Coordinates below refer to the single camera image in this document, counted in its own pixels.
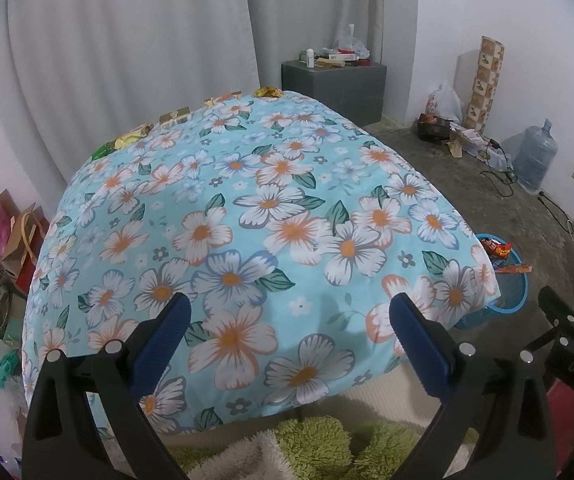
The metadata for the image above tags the gold Lotte box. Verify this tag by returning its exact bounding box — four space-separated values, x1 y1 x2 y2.
158 106 191 128

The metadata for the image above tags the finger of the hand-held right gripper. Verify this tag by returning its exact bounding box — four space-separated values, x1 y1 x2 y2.
537 285 574 333
521 324 563 361

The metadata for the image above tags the white fluffy cloth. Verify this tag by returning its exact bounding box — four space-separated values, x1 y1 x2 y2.
187 430 288 480

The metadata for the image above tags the dark grey cabinet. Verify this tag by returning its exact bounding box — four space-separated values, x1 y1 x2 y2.
281 59 388 126

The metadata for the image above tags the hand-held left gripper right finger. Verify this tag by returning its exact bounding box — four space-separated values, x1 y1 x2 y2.
388 292 553 480

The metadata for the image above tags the blue water jug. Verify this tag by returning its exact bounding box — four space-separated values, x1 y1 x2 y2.
512 119 559 193

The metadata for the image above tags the dark box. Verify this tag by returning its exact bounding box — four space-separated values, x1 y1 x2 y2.
416 112 460 143

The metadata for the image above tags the clear plastic bag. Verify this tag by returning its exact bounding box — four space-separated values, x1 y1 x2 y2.
334 24 371 61

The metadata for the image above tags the floral light blue blanket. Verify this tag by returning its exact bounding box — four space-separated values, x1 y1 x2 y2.
19 89 498 436

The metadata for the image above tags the white curtain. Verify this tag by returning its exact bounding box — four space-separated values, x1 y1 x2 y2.
0 0 418 196

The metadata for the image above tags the teal cloth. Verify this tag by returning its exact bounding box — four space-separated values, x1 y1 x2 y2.
0 350 20 391

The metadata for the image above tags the dark red snack packet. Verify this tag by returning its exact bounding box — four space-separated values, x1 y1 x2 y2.
482 237 513 260

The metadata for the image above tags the green shag rug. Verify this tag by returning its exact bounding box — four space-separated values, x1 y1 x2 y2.
167 412 478 480

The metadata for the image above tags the blue plastic basket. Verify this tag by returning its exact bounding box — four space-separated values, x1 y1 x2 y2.
452 232 530 331

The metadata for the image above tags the black cable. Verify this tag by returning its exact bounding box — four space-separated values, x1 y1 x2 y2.
480 137 518 198
537 190 574 246

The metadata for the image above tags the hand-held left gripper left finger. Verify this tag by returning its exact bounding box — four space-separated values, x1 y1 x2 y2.
22 291 192 480

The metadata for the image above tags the metal pot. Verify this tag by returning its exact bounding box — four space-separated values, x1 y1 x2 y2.
0 282 25 333

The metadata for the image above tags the tile patterned roll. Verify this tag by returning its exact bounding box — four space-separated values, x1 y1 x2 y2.
463 35 505 131

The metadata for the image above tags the white bag with red print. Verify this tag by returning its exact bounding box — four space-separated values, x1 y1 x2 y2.
427 80 464 123

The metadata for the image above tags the brown paper bag with handles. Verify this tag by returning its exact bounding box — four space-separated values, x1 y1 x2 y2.
2 202 50 296

